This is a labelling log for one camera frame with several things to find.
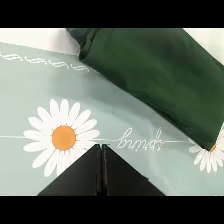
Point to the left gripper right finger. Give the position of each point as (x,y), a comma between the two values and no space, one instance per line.
(126,176)

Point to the dark green shirt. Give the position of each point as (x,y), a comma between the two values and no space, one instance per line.
(160,73)

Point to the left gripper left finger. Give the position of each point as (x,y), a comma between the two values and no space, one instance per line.
(80,176)

